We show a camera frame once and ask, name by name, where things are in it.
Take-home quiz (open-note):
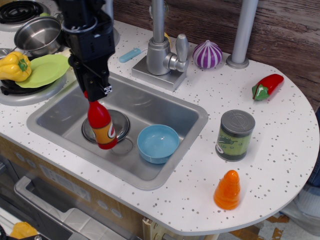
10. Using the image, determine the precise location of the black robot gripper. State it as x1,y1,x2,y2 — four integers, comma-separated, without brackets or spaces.
56,0,115,102

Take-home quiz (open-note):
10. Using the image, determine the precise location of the red plastic sauce bottle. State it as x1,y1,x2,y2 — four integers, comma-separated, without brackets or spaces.
87,100,118,150

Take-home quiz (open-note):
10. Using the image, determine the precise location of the grey toy sink basin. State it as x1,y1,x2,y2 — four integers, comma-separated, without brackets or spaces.
27,74,208,190

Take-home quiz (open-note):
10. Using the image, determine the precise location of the light blue toy utensil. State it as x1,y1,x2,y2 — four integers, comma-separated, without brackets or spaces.
118,48,147,63

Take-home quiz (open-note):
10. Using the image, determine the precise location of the back right stove burner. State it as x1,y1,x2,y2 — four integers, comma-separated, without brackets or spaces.
112,27,120,47

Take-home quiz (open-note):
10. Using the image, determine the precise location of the stove burner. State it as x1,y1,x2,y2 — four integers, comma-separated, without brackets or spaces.
112,27,120,47
0,74,67,107
0,0,51,32

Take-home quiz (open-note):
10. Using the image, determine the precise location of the green plastic plate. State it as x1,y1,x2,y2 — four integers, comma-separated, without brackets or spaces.
15,54,70,89

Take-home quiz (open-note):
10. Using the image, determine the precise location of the steel pot lid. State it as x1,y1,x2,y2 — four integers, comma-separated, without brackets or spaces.
81,109,130,145

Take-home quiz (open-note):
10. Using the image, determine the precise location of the steel toy pot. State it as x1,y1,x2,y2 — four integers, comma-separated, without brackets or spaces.
14,16,63,57

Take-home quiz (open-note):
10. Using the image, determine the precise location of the grey toy faucet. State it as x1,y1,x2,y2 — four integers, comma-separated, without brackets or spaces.
132,0,189,92

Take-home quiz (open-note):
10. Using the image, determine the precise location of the yellow toy bell pepper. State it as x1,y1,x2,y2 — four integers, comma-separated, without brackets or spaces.
0,51,32,82

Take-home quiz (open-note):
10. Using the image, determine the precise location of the front left stove burner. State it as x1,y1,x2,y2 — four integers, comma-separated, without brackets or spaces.
0,74,67,107

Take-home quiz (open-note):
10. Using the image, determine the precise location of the light blue plastic bowl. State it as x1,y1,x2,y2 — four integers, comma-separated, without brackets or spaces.
137,124,180,165

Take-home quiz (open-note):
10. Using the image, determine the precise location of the back left stove burner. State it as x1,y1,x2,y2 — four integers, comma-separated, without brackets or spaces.
0,0,51,32

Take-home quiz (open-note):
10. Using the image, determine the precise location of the purple striped toy onion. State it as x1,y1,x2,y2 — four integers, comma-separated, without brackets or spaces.
192,40,223,69

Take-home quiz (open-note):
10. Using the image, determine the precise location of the green labelled toy can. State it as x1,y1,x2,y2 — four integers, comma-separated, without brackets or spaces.
215,109,256,162

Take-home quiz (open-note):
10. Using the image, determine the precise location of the yellow toy on floor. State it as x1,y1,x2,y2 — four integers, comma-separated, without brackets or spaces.
9,222,38,240

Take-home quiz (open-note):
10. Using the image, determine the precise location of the red toy chili pepper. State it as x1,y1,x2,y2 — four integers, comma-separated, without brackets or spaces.
251,74,284,101

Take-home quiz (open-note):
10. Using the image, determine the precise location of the orange plastic carrot piece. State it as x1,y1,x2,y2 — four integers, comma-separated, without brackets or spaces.
213,170,241,210

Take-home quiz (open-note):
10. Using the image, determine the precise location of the grey left post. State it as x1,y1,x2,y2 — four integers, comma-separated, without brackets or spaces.
101,0,114,25

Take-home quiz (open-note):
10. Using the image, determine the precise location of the grey oven door handle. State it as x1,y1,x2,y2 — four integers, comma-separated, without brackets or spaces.
14,176,139,240

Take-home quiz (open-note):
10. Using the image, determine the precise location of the grey post with base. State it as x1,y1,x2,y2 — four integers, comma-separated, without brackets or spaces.
226,0,259,69

